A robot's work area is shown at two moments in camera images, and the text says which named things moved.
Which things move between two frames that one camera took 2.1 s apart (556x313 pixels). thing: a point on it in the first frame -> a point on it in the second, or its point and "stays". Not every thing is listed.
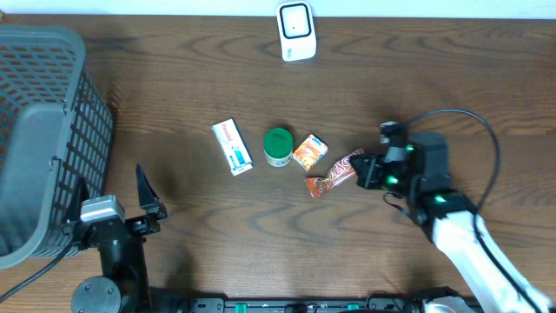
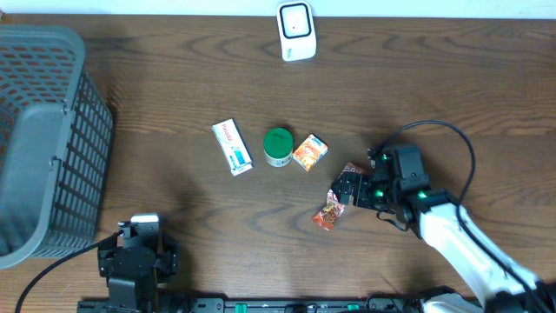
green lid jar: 278,147 stays
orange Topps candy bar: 342,170 -> 331,213
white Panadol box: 234,147 stays
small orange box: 310,152 stays
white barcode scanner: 297,32 stays
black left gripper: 152,215 -> 167,263
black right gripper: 368,176 -> 360,198
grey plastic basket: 56,131 stays
